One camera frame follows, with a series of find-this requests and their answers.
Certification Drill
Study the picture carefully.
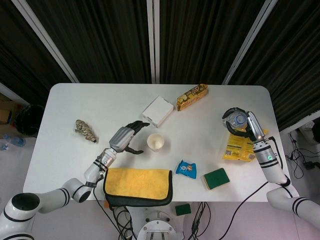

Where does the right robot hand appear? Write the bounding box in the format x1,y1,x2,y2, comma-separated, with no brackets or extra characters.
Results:
221,107,266,142

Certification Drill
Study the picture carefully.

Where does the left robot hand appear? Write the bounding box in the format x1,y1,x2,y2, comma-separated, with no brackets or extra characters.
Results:
108,120,151,155

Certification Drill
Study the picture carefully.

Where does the clear plastic water bottle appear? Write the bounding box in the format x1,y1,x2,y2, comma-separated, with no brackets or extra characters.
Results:
222,111,248,131

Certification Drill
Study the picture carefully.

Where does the white paper cup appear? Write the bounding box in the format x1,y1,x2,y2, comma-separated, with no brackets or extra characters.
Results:
146,133,166,152

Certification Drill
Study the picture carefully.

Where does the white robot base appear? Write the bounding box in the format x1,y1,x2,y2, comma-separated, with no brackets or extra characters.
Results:
112,204,186,240

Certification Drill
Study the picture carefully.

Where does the yellow snack bag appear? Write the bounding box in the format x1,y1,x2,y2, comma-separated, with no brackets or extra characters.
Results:
222,127,270,163

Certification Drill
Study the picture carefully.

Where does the yellow microfiber cloth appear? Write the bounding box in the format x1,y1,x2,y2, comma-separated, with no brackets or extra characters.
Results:
103,167,174,207

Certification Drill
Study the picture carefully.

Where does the white cardboard box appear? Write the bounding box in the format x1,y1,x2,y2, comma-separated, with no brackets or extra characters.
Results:
141,95,175,129

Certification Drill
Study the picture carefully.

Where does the green and yellow sponge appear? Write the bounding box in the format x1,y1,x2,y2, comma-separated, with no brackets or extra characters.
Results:
174,203,192,217
202,167,231,192

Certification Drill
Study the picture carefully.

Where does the blue snack packet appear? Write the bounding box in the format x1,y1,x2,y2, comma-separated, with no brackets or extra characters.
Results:
174,159,198,180

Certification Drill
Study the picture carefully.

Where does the golden biscuit packet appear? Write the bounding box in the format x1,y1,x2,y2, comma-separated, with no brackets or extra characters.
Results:
176,83,209,112

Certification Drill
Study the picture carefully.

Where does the black pleated curtain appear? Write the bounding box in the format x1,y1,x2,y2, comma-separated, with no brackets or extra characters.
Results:
0,0,73,106
159,0,266,85
27,0,152,85
228,0,320,132

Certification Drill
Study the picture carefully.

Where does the black trash bin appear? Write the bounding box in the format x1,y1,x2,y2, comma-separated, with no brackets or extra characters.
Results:
14,104,45,137

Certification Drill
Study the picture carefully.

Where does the brown cardboard box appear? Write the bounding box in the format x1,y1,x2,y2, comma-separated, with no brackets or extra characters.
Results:
0,92,20,125

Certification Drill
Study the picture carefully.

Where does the braided rope bundle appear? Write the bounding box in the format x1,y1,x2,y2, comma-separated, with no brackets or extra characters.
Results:
72,119,99,144

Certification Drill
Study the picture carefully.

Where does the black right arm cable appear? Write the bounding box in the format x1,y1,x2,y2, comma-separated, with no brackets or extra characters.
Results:
223,182,268,240

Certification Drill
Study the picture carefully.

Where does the black looped base cable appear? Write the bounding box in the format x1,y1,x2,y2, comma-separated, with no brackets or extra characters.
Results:
112,205,135,240

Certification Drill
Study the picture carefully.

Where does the white frame post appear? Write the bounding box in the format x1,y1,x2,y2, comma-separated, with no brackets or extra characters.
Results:
146,0,161,85
11,0,80,84
221,0,280,85

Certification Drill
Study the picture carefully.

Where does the black floor cable bundle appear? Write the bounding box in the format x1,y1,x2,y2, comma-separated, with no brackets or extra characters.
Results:
191,201,213,240

